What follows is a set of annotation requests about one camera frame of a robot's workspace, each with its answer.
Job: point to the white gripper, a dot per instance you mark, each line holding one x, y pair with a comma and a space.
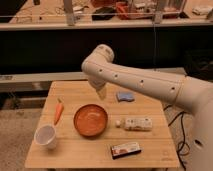
102, 93

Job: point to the orange carrot-shaped pepper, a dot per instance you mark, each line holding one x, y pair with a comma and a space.
58, 111

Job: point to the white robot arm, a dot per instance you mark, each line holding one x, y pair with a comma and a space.
191, 94

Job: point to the white ceramic cup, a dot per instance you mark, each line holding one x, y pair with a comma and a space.
45, 136

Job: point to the blue sponge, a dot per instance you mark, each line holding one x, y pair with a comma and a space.
125, 96

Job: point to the orange round plate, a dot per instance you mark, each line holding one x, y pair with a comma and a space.
90, 120

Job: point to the white plastic bottle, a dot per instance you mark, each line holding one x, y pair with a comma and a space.
135, 124

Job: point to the wooden table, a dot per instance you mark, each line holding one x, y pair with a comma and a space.
74, 151

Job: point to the black and white snack box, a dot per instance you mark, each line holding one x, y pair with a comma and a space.
125, 149

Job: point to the black object on shelf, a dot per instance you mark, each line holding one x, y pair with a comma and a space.
104, 13

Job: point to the red container on shelf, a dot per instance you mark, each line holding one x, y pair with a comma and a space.
126, 11

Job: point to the grey metal shelf rail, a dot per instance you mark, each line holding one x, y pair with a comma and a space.
43, 77

